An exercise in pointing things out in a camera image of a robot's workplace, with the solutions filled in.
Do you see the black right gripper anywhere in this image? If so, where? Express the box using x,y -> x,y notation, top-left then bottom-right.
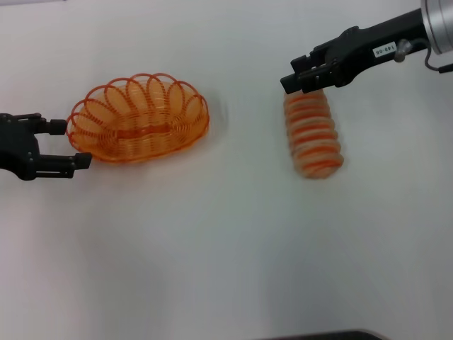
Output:
280,7 -> 431,95

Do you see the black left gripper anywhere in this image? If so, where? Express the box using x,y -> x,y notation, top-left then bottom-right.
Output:
0,113 -> 93,182

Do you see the orange striped bread roll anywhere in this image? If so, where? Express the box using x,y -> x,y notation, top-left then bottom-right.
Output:
282,88 -> 345,181

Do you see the orange wire basket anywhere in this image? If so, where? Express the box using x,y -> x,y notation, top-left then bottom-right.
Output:
66,72 -> 211,165

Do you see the dark rounded robot base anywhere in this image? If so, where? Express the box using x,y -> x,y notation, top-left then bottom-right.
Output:
247,329 -> 387,340

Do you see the small silver cable plug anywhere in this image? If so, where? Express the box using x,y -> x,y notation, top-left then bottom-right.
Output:
395,39 -> 413,64

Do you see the thin grey gripper cable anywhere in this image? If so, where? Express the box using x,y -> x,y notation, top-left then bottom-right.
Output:
410,40 -> 453,74

